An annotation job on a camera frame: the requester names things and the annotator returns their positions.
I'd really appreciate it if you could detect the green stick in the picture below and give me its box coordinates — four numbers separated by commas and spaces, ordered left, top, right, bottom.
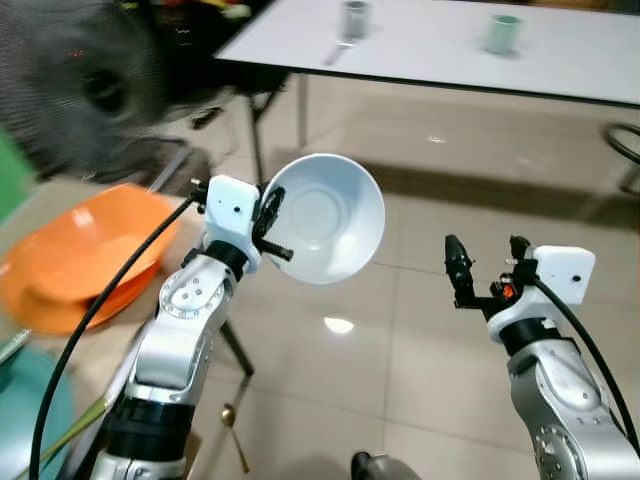
38, 395, 113, 463

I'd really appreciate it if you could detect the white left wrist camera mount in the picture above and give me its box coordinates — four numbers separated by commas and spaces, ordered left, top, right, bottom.
204, 176, 264, 273

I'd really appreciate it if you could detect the silver spoon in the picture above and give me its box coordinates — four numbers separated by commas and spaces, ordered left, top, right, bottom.
321, 42, 352, 67

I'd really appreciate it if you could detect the black floor fan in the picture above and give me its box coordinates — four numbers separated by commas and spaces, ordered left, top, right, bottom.
0, 0, 216, 197

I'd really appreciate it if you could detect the gold spoon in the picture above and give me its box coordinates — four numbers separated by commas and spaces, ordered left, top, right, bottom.
220, 403, 252, 474

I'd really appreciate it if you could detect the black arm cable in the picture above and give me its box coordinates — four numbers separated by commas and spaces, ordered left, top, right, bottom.
530, 278, 640, 453
28, 180, 209, 480

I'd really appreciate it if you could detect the orange plastic basin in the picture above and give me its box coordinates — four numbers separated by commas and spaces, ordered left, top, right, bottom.
0, 183, 182, 335

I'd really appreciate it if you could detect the white folding table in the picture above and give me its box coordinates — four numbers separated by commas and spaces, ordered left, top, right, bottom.
215, 0, 640, 186

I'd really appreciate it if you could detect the black stand leg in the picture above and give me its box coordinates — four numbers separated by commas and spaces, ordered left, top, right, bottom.
219, 320, 257, 378

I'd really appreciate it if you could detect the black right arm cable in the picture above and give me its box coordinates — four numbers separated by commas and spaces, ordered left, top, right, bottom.
530, 278, 640, 453

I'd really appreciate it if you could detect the black chair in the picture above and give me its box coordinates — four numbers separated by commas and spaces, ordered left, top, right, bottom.
602, 122, 640, 168

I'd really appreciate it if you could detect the pale green cup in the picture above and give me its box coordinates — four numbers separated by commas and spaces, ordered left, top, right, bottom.
485, 14, 524, 57

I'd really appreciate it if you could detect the metal cup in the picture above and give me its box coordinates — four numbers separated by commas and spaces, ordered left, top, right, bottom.
342, 0, 370, 42

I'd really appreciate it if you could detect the grey robot foot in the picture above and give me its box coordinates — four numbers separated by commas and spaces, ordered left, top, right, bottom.
350, 452, 397, 480

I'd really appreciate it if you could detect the teal plastic container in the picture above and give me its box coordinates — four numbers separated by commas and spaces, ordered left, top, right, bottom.
0, 345, 77, 480

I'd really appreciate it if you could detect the white bowl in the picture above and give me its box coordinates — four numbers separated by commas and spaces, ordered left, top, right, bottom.
262, 153, 387, 286

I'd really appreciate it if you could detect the green board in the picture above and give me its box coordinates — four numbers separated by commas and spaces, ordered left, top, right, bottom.
0, 128, 38, 223

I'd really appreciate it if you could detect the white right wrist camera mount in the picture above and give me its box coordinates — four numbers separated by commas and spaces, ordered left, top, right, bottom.
486, 246, 596, 343

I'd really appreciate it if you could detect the brown cardboard box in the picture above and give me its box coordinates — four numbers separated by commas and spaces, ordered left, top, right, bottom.
184, 430, 203, 475

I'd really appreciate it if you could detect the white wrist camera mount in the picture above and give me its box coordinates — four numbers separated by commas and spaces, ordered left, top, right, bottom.
204, 176, 264, 273
486, 246, 596, 343

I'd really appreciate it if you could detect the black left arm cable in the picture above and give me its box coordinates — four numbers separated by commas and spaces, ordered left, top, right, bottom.
28, 180, 209, 480

